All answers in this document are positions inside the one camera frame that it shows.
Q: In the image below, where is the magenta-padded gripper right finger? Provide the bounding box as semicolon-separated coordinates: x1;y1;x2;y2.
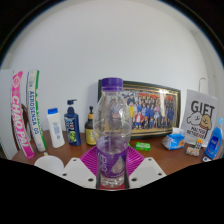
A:
123;145;167;190

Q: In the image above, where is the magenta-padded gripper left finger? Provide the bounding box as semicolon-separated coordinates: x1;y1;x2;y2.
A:
59;146;100;190

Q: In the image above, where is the clear bottle with purple label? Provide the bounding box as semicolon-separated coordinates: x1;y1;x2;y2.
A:
92;77;133;189

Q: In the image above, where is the small green packet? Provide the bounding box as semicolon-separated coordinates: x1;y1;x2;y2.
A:
134;141;152;152

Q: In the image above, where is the blue and white tissue pack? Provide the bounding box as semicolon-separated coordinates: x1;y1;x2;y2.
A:
161;127;186;151

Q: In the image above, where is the amber pump bottle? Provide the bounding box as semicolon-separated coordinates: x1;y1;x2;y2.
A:
84;105;98;147

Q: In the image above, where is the dark blue pump bottle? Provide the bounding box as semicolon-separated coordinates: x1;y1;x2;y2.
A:
63;98;82;147

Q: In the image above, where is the white bottle with blue cap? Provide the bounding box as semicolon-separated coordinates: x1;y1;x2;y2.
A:
46;107;66;149

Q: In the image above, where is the small beige patterned box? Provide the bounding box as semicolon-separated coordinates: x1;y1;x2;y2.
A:
185;146;200;157

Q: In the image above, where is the small striped packet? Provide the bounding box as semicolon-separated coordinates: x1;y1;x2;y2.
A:
194;138;204;151

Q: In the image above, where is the framed group photo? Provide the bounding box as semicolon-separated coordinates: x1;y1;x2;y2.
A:
97;78;183;140

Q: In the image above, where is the blue detergent bottle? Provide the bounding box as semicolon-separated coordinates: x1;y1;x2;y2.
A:
203;117;224;161

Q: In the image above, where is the white paper gift bag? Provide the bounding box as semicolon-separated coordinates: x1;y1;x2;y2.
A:
179;78;219;145

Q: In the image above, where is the pink and white tube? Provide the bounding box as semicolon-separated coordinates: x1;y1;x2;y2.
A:
11;70;36;160

